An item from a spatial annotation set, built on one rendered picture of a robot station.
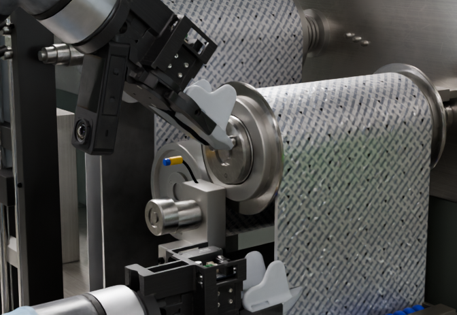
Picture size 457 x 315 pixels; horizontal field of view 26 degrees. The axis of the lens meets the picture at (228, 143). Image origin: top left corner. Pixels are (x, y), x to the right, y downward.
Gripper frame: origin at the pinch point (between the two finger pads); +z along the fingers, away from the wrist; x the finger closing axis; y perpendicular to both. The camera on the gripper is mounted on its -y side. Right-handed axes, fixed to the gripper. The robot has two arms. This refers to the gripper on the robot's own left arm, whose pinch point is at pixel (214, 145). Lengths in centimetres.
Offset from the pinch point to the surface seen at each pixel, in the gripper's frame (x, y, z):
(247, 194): -1.2, -2.2, 6.3
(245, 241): 43, 2, 47
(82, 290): 56, -20, 33
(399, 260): -4.7, 2.6, 28.8
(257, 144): -2.9, 2.3, 2.5
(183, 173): 12.8, -2.0, 7.6
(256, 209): -1.6, -2.9, 8.1
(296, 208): -4.7, -0.7, 10.3
